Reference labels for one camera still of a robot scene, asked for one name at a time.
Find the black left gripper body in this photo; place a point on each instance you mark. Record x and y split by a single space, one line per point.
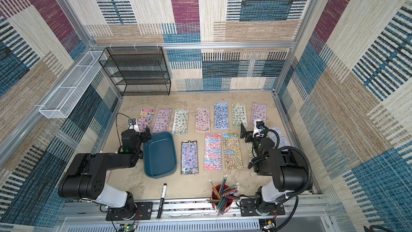
141 139

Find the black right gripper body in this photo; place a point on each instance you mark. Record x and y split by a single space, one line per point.
248 135

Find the pastel sticker sheet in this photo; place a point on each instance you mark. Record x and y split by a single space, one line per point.
283 140

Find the green frog sticker sheet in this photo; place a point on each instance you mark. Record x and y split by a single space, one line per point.
239 115

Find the pink cat sticker sheet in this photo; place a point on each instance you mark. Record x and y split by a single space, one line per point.
145 118

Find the teal plastic storage box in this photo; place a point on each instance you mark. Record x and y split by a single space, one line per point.
160 158

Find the blue penguin sticker sheet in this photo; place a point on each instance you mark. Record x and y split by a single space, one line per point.
221 116

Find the pink character sticker sheet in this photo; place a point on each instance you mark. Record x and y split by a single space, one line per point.
259 113

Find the panda sticker sheet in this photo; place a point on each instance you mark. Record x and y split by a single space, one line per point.
232 151

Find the green dinosaur sticker sheet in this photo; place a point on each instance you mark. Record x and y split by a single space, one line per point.
180 122

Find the pink bonbon sticker sheet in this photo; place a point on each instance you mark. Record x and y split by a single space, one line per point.
202 120

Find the purple bonbon sticker sheet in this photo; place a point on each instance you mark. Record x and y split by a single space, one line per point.
189 158

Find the green house sticker sheet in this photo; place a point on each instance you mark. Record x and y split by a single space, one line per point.
250 150

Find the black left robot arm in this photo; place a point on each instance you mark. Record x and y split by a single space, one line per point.
86 177

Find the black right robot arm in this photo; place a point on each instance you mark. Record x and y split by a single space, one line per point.
288 167

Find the red pencil cup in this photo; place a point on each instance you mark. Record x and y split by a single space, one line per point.
220 197

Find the black marker pen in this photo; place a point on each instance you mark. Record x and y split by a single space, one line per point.
162 201

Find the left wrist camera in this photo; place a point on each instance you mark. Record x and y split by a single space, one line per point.
132 125

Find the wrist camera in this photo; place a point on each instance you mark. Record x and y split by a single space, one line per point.
132 125
259 128

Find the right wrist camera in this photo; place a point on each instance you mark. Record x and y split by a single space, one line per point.
259 128

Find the black wire shelf rack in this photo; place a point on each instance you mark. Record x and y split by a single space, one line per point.
137 70

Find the white wire mesh basket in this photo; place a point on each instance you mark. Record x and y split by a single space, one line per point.
60 104

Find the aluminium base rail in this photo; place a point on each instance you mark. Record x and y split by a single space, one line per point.
179 215

